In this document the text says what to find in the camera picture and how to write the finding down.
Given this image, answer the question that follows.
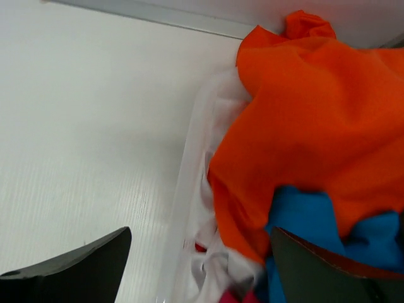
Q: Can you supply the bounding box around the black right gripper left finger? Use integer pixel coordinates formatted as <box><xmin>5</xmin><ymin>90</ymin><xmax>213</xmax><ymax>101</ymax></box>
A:
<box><xmin>1</xmin><ymin>227</ymin><xmax>132</xmax><ymax>302</ymax></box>

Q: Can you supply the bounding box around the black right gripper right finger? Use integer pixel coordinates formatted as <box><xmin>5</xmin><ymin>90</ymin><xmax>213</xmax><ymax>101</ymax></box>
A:
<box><xmin>271</xmin><ymin>227</ymin><xmax>403</xmax><ymax>303</ymax></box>

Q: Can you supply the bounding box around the orange t shirt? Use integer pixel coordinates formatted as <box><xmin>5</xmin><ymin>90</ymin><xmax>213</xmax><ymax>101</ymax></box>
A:
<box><xmin>208</xmin><ymin>10</ymin><xmax>403</xmax><ymax>263</ymax></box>

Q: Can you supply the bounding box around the blue t shirt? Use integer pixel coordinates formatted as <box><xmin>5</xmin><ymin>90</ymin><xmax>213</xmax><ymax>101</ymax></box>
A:
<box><xmin>256</xmin><ymin>186</ymin><xmax>403</xmax><ymax>302</ymax></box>

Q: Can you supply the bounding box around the magenta pink t shirt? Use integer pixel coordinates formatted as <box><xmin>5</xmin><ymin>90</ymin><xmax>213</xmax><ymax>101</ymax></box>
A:
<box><xmin>218</xmin><ymin>290</ymin><xmax>260</xmax><ymax>303</ymax></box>

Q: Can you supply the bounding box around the white t shirt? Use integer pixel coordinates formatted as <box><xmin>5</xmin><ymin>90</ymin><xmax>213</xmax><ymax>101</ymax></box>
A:
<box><xmin>181</xmin><ymin>71</ymin><xmax>266</xmax><ymax>303</ymax></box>

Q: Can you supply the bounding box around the white plastic laundry basket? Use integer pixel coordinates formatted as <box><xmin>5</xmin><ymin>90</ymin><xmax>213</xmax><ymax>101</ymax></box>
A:
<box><xmin>154</xmin><ymin>68</ymin><xmax>249</xmax><ymax>302</ymax></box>

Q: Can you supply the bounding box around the red t shirt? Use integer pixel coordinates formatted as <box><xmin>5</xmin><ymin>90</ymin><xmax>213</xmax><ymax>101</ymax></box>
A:
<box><xmin>194</xmin><ymin>242</ymin><xmax>207</xmax><ymax>253</ymax></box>

